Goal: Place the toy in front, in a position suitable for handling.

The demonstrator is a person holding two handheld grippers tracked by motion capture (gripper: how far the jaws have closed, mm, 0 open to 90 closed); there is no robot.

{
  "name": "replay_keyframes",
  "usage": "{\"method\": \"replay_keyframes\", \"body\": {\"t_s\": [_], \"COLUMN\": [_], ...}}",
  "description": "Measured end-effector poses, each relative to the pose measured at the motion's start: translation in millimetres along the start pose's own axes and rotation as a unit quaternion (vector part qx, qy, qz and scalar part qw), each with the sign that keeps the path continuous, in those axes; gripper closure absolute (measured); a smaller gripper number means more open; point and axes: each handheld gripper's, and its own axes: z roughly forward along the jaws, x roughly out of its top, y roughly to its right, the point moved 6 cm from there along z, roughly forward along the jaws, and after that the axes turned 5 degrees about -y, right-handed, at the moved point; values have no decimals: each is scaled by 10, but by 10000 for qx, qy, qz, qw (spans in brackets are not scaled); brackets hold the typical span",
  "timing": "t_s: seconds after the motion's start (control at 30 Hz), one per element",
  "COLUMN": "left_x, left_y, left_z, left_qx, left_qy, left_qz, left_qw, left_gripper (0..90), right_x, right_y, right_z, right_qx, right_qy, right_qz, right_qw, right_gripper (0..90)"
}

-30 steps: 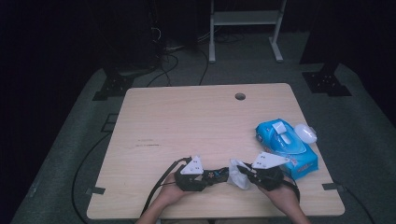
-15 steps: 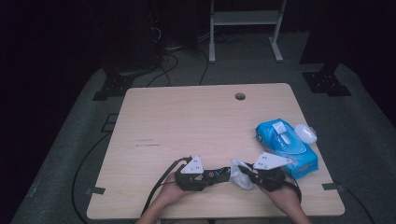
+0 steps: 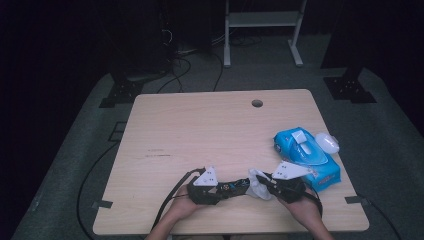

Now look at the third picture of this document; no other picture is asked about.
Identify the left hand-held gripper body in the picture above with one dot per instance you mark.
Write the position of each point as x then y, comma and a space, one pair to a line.
206, 180

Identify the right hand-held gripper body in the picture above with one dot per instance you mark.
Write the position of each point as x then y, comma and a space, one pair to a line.
290, 171

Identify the white wet wipe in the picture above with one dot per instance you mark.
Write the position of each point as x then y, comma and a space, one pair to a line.
258, 191

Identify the blue wet wipes pack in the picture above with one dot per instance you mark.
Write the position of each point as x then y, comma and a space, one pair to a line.
300, 150

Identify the blue toy car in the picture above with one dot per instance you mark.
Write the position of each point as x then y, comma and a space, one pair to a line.
235, 187

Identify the person's left hand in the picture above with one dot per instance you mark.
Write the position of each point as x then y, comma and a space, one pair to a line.
183, 208

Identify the person's right hand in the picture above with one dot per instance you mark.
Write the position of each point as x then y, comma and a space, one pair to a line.
306, 211

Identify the black stand base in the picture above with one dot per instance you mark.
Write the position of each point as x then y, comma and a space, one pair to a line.
348, 88
123, 91

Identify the dark equipment cabinet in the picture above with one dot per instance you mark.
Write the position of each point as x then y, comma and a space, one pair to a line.
140, 40

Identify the grey table bracket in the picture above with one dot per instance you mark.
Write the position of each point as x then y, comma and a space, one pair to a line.
103, 204
355, 200

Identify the white metal stand frame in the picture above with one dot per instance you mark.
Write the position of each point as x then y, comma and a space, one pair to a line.
261, 19

